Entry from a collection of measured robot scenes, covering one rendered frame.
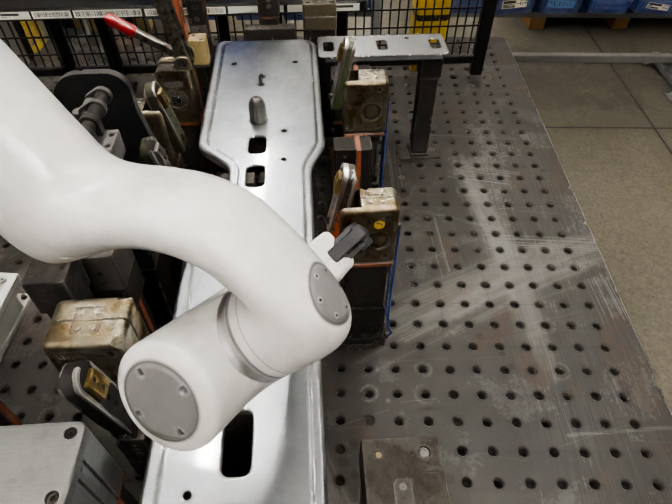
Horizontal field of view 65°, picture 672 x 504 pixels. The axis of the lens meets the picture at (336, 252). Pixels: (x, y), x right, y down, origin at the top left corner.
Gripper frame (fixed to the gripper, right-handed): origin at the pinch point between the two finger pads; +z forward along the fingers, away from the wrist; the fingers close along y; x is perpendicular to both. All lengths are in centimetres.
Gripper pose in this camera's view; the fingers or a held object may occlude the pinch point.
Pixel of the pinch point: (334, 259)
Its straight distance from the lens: 62.8
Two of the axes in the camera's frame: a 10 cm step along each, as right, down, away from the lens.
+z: 3.6, -2.9, 8.9
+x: 6.8, 7.3, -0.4
